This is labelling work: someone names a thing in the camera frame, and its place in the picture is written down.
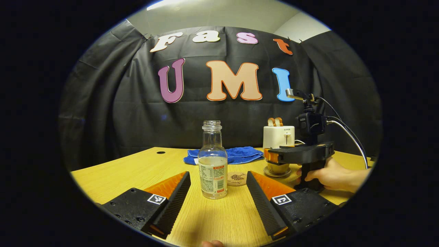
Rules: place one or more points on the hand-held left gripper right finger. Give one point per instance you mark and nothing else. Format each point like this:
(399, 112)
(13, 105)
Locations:
(262, 206)

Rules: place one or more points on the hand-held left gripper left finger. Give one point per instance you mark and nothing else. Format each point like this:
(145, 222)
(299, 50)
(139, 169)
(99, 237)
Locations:
(175, 206)

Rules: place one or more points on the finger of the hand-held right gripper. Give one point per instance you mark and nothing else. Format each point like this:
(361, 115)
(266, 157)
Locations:
(271, 155)

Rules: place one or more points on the cream toaster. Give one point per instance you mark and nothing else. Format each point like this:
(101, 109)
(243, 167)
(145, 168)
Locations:
(277, 137)

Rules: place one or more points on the clear water bottle orange label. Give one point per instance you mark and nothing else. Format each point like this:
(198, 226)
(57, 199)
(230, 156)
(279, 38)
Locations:
(212, 178)

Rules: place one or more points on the brown toast slice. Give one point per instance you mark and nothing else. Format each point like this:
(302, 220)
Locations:
(271, 122)
(279, 121)

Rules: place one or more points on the cream teacup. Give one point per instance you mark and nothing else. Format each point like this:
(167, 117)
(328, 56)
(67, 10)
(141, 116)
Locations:
(278, 168)

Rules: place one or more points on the black backdrop cloth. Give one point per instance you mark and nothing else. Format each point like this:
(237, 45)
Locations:
(137, 120)

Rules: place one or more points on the round cork coaster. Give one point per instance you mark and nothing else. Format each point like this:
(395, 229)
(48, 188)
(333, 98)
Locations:
(236, 179)

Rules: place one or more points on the blue towel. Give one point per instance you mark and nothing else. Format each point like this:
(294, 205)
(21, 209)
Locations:
(240, 154)

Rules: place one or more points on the cream saucer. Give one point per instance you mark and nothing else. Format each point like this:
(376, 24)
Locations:
(277, 175)

